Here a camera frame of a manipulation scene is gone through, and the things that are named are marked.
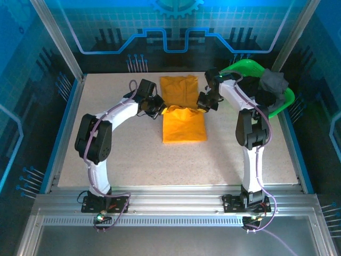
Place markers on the yellow t-shirt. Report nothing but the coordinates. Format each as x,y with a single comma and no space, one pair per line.
183,125

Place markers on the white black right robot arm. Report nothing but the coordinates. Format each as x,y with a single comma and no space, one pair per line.
234,93

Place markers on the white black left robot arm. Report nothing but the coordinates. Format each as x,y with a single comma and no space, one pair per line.
120,112

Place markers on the green plastic basket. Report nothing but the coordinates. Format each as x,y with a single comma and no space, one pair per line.
249,65

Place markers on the black t-shirt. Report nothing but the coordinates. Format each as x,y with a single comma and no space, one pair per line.
263,98

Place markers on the small lit connector board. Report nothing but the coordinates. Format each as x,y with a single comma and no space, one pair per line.
100,218
251,219

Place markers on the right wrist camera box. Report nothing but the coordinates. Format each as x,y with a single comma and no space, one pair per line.
203,98

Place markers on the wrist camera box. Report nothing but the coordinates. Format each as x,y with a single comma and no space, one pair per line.
160,102
203,98

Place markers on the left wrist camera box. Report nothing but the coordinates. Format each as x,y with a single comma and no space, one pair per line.
160,102

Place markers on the aluminium corner post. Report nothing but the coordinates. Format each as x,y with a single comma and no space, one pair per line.
57,40
293,40

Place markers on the aluminium frame rail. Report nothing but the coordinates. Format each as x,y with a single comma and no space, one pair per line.
173,200

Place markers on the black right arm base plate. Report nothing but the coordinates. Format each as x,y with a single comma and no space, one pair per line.
231,204

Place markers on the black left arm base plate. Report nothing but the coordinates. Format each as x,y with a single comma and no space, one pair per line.
90,206

